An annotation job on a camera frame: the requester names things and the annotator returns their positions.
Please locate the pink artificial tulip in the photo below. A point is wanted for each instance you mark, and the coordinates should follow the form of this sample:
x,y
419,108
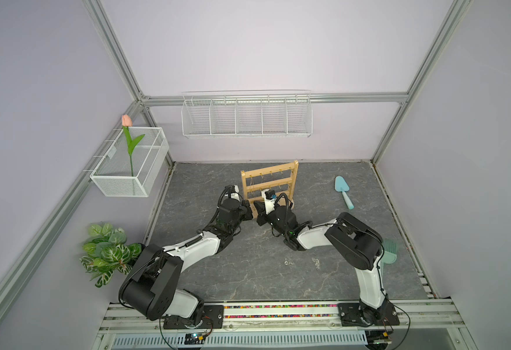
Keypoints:
x,y
132,143

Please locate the wooden jewelry display stand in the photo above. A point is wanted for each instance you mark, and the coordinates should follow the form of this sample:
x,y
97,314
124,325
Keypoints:
x,y
281,178

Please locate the small silver jewelry piece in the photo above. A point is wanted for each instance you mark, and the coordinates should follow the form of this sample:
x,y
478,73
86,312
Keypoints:
x,y
317,263

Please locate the green leafy artificial plant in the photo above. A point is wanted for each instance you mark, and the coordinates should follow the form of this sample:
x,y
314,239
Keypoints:
x,y
107,252

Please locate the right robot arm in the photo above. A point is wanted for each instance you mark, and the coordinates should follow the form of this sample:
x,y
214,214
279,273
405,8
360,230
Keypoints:
x,y
357,243

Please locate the white slotted cable duct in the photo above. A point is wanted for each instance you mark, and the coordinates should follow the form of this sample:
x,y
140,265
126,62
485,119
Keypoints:
x,y
242,340

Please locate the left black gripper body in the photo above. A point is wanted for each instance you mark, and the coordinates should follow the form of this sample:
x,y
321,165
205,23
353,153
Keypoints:
x,y
244,214

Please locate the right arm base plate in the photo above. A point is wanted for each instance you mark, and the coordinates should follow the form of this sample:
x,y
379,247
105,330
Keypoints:
x,y
359,314

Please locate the teal garden trowel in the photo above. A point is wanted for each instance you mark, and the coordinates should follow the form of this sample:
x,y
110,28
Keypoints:
x,y
341,186

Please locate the white wire wall shelf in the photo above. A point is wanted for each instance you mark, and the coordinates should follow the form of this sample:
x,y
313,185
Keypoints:
x,y
247,113

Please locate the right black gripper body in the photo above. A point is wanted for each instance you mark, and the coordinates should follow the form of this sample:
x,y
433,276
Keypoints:
x,y
270,219

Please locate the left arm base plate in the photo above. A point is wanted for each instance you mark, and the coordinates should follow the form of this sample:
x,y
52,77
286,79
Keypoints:
x,y
208,317

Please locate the white mesh wall basket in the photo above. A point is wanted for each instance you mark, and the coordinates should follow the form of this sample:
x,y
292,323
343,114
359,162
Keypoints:
x,y
112,174

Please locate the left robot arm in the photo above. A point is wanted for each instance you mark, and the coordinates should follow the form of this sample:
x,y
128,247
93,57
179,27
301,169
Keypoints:
x,y
151,287

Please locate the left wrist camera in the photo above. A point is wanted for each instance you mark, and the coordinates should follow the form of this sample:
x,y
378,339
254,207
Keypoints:
x,y
232,191

